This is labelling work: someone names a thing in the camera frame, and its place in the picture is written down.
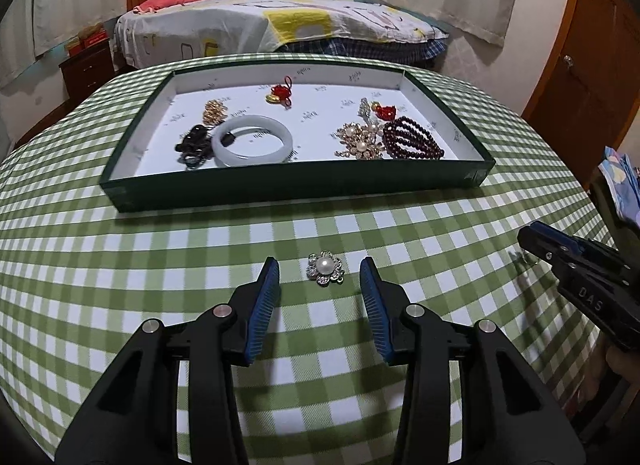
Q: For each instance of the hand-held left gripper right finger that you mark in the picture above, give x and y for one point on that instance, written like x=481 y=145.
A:
x=375 y=305

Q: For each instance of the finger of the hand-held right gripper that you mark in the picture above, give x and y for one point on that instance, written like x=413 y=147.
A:
x=600 y=272
x=545 y=240

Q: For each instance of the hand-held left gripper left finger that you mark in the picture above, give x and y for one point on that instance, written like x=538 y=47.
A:
x=262 y=305

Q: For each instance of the small pearl flower brooch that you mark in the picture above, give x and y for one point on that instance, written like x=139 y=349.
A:
x=325 y=265

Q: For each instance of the green shallow box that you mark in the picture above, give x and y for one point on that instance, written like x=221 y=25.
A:
x=300 y=190

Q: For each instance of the pale jade bangle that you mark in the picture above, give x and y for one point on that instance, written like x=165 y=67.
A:
x=250 y=159

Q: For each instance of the large gold pearl brooch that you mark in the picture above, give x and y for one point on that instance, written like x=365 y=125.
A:
x=360 y=140

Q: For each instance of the red bead gold pendant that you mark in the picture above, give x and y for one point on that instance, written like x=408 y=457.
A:
x=386 y=111

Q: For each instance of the rhinestone hair clip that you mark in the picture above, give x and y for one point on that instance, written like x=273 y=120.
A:
x=366 y=107

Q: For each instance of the small gold brooch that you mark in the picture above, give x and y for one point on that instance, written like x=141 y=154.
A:
x=215 y=111

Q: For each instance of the red knot gold ingot charm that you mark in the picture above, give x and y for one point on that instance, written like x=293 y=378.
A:
x=277 y=93

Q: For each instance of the blue floral cloth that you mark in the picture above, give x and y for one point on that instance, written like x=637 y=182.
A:
x=620 y=175

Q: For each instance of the green checked tablecloth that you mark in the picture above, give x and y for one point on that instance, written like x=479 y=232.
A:
x=150 y=255

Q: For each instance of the wooden door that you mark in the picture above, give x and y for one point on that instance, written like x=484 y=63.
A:
x=590 y=55

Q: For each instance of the blue plaid bed sheet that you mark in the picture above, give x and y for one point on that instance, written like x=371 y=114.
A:
x=400 y=52

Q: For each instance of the patterned white bedspread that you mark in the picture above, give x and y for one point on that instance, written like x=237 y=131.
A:
x=300 y=20

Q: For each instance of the dark wooden nightstand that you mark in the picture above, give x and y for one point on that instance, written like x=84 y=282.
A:
x=85 y=72

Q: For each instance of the red gift box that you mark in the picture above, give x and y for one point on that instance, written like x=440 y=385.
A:
x=95 y=38
x=74 y=45

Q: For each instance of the wide white curtain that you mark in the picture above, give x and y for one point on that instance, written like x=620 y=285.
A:
x=65 y=0

